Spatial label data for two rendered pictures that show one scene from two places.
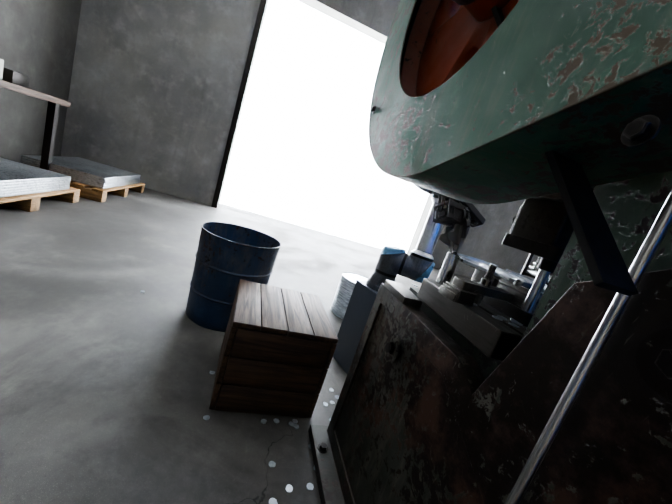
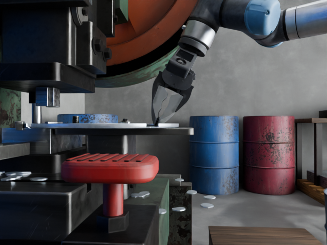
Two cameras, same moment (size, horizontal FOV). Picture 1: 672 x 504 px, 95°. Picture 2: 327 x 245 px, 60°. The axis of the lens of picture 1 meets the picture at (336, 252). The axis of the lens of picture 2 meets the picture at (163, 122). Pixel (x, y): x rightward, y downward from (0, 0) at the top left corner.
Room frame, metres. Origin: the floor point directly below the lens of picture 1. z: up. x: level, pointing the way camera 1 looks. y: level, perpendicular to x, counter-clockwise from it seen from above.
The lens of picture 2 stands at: (1.22, -0.95, 0.79)
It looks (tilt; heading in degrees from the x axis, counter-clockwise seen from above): 0 degrees down; 112
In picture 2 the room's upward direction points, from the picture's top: straight up
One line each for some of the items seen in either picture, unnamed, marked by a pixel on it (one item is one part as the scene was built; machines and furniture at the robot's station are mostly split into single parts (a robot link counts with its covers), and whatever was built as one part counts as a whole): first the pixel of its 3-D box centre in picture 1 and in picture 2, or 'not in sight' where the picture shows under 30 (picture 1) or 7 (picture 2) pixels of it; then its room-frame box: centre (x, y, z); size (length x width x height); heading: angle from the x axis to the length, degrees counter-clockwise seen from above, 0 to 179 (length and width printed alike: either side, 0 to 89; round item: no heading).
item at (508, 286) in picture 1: (532, 297); (46, 138); (0.78, -0.51, 0.76); 0.15 x 0.09 x 0.05; 107
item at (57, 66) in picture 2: (554, 260); (42, 86); (0.77, -0.52, 0.86); 0.20 x 0.16 x 0.05; 107
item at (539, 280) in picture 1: (539, 282); (36, 116); (0.69, -0.46, 0.81); 0.02 x 0.02 x 0.14
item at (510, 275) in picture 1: (502, 272); (105, 125); (0.90, -0.48, 0.78); 0.29 x 0.29 x 0.01
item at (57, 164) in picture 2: (529, 311); (42, 156); (0.77, -0.52, 0.72); 0.20 x 0.16 x 0.03; 107
